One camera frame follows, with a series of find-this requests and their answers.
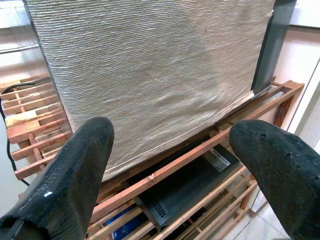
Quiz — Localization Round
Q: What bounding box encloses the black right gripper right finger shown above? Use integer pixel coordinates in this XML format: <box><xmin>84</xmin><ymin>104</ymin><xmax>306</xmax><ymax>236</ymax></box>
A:
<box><xmin>229</xmin><ymin>119</ymin><xmax>320</xmax><ymax>240</ymax></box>

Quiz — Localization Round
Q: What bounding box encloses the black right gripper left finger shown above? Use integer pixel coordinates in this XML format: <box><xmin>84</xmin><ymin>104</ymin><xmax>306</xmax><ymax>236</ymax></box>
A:
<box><xmin>0</xmin><ymin>116</ymin><xmax>115</xmax><ymax>240</ymax></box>

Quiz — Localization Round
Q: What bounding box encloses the grey steel mini fridge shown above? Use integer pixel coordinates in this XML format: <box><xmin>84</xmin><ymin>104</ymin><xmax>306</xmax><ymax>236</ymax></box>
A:
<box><xmin>21</xmin><ymin>0</ymin><xmax>298</xmax><ymax>176</ymax></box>

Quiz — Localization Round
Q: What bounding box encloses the beige woven cloth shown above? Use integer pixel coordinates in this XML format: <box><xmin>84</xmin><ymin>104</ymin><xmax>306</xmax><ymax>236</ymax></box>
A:
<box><xmin>24</xmin><ymin>0</ymin><xmax>276</xmax><ymax>182</ymax></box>

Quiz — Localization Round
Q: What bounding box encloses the blue packet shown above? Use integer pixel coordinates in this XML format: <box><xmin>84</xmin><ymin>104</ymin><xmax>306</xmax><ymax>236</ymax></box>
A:
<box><xmin>104</xmin><ymin>212</ymin><xmax>143</xmax><ymax>240</ymax></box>

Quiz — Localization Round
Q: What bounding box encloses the black flat electronic box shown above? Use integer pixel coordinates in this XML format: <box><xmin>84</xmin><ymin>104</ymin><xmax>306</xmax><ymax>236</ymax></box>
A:
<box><xmin>126</xmin><ymin>143</ymin><xmax>242</xmax><ymax>231</ymax></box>

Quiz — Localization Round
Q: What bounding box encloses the wooden slatted rack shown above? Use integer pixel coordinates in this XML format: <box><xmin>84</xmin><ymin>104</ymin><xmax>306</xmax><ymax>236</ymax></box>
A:
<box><xmin>0</xmin><ymin>76</ymin><xmax>306</xmax><ymax>240</ymax></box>

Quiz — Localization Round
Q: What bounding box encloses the beige kitchen base cabinet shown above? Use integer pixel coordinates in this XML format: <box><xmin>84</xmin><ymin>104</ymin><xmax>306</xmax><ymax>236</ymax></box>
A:
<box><xmin>0</xmin><ymin>0</ymin><xmax>55</xmax><ymax>85</ymax></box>

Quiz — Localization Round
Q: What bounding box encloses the thin black power cord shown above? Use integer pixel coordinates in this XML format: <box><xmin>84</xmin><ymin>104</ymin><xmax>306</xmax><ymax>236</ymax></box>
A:
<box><xmin>0</xmin><ymin>81</ymin><xmax>51</xmax><ymax>187</ymax></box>

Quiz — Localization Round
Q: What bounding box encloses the steel bar cabinet handle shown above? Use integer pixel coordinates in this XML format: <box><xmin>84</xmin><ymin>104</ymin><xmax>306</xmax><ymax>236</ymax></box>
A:
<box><xmin>0</xmin><ymin>43</ymin><xmax>41</xmax><ymax>55</ymax></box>

